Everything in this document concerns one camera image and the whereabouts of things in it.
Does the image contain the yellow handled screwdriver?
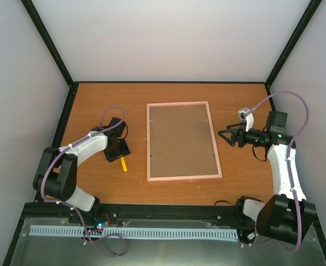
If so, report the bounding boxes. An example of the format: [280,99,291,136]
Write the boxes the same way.
[120,157,128,172]

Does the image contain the pink wooden picture frame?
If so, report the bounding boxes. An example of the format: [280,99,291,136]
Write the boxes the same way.
[146,101,223,182]

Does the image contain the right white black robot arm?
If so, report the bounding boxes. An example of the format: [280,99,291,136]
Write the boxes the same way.
[218,108,317,245]

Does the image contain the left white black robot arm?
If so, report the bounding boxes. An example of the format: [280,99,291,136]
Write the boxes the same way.
[33,117,130,223]

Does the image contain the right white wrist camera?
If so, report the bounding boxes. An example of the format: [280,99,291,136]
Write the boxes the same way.
[238,108,254,132]

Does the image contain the brown frame backing board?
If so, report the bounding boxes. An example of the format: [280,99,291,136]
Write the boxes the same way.
[149,104,218,177]

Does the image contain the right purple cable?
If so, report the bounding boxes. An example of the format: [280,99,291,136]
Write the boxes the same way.
[239,90,311,252]

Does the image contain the black aluminium cage frame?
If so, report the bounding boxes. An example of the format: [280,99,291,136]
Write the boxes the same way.
[3,0,322,265]

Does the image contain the light blue cable duct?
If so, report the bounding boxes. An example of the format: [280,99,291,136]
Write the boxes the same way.
[28,225,239,242]

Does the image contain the metal base plate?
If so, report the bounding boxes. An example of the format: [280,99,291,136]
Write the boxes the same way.
[10,218,326,265]

